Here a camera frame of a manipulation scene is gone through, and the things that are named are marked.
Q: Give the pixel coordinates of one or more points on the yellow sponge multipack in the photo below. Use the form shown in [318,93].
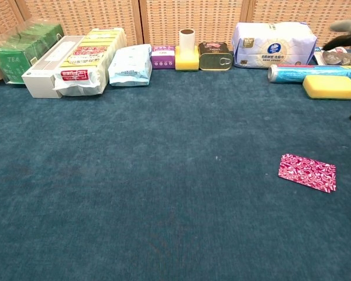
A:
[85,58]

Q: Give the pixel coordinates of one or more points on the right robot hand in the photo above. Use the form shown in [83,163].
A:
[348,39]

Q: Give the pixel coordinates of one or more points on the gold luncheon meat can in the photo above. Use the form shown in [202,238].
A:
[215,60]

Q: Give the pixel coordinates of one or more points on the pink white patterned rectangular block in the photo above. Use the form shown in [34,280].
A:
[307,172]

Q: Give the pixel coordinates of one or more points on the yellow rectangular sponge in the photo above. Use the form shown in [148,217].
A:
[330,86]

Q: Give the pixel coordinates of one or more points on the wicker folding screen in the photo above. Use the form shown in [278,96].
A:
[193,14]

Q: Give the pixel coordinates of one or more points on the clear box green tea bags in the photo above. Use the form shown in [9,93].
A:
[11,63]

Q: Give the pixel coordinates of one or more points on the correction tape blister pack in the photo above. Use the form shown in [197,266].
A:
[339,58]

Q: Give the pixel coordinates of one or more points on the teal felt table cover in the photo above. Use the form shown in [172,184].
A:
[134,175]

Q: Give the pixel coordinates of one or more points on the white power strip box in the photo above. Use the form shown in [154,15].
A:
[38,82]

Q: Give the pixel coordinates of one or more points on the white blue tissue pack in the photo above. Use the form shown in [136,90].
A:
[275,47]

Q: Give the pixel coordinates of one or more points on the light blue wet wipes pack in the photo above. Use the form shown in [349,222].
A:
[130,67]

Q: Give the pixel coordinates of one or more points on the small purple box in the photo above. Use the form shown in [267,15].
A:
[163,58]

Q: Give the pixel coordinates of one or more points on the yellow notched sponge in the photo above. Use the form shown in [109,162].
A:
[186,63]

